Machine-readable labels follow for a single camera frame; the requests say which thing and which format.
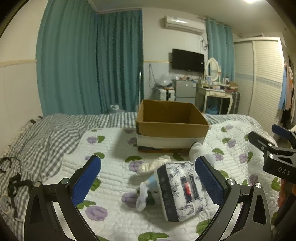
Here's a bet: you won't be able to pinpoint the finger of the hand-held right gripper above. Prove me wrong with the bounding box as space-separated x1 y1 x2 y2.
272 124 296 142
248 131 296 156

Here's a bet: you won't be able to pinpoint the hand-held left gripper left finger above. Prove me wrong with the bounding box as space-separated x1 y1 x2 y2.
24 155 102 241

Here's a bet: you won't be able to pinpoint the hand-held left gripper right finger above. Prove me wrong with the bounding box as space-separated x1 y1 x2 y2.
194 156 271 241

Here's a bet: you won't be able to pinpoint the floral patterned tissue pack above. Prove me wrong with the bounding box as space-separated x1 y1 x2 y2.
157 161 216 222

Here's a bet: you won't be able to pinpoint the white fluffy cloth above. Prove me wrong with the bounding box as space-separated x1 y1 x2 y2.
189 142 215 167

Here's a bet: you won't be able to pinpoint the light blue and white cloth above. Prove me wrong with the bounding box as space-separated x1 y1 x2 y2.
136 174 162 212

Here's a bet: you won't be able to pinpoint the cream lace cloth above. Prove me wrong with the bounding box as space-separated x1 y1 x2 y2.
136 156 171 175

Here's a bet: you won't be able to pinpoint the cardboard box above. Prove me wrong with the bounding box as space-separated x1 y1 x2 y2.
136 100 210 153

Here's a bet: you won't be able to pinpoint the hanging clothes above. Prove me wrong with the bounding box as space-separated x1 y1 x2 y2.
277 60 296 130

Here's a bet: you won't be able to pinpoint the white floral quilt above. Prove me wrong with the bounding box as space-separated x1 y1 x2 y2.
62 120 285 241

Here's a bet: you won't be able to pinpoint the white louvered wardrobe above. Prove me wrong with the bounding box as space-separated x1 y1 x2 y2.
233 37 289 137

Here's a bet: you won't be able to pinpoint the bed with striped floral bedding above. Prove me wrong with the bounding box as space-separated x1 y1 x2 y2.
0 112 257 234

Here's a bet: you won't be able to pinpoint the white dressing table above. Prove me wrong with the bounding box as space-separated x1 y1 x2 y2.
195 81 238 114

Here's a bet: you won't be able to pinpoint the white oval vanity mirror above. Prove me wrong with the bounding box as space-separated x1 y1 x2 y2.
205 58 221 81

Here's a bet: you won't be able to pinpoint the grey mini fridge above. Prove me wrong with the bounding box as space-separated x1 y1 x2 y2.
172 79 197 105

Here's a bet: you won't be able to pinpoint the white suitcase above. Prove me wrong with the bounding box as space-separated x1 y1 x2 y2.
155 88 175 101

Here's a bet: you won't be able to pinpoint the narrow teal curtain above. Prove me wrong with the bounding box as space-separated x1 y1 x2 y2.
205 17 236 84

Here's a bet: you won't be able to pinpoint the clear plastic bag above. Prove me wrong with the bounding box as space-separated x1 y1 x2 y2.
155 74 176 88

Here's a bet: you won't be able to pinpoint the wide teal curtain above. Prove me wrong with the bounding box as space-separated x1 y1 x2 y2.
36 0 143 115

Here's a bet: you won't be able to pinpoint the white air conditioner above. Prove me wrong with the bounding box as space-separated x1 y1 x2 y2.
162 15 206 36

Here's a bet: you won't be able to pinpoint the black strap bundle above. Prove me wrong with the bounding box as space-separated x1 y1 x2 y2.
6 173 33 219

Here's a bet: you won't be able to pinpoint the black hook-shaped cable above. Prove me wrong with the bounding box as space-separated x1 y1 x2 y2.
0 157 12 173

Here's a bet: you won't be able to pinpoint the black wall television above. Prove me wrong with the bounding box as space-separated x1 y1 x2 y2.
172 49 205 72

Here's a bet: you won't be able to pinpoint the dark wall cable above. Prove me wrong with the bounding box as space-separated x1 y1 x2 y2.
148 64 158 90

